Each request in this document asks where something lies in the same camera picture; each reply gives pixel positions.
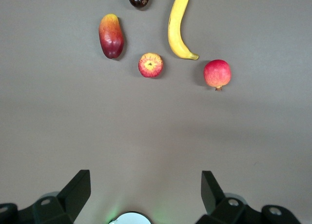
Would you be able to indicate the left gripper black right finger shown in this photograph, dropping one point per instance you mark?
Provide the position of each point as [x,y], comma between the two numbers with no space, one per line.
[219,207]

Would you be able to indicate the red yellow mango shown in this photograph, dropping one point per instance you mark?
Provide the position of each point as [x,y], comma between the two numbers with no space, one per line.
[111,38]

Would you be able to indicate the red yellow apple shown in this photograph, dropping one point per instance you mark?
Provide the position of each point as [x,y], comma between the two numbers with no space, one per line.
[150,65]

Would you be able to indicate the red pomegranate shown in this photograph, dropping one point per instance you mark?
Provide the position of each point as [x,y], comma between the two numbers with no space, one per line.
[217,74]

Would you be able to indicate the brown table cover mat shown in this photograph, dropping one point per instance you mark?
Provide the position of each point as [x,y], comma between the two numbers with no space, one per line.
[73,124]

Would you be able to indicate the yellow banana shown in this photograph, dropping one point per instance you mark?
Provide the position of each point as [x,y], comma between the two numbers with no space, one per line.
[175,33]

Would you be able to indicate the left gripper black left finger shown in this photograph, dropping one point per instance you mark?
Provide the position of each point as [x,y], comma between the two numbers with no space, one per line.
[70,199]

